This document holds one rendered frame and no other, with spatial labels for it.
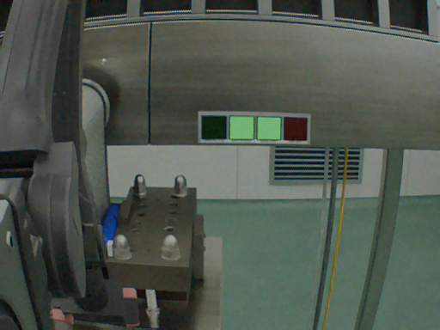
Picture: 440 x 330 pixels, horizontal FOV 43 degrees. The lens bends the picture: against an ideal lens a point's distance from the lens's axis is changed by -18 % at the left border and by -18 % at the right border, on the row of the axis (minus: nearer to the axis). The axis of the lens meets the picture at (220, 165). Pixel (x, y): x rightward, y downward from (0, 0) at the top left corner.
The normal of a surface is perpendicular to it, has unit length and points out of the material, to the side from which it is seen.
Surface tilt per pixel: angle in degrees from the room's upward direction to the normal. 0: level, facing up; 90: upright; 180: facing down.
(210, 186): 90
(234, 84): 90
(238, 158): 90
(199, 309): 0
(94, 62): 90
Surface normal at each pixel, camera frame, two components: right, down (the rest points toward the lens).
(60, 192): 0.03, -0.76
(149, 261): 0.00, -0.94
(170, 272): -0.01, 0.33
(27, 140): 0.09, -0.45
